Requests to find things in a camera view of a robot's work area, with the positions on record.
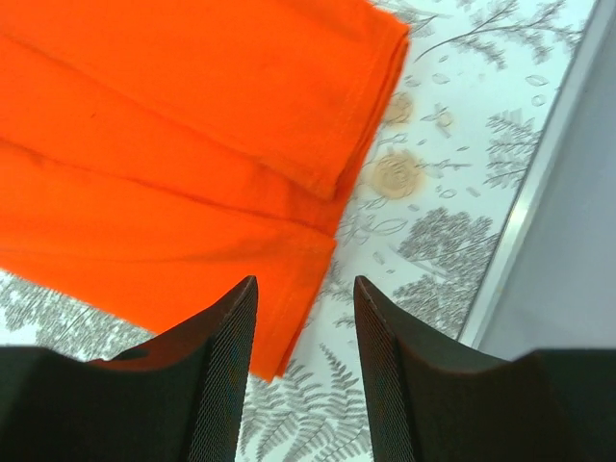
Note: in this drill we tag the aluminium frame rail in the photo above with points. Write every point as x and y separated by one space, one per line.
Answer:
537 175

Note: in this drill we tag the floral patterned table mat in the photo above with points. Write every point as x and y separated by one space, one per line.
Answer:
422 222

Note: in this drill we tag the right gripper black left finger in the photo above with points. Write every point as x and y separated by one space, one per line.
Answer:
177 397

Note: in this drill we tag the orange t shirt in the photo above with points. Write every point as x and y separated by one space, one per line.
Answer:
154 153

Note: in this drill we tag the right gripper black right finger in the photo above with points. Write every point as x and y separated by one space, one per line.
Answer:
430 398

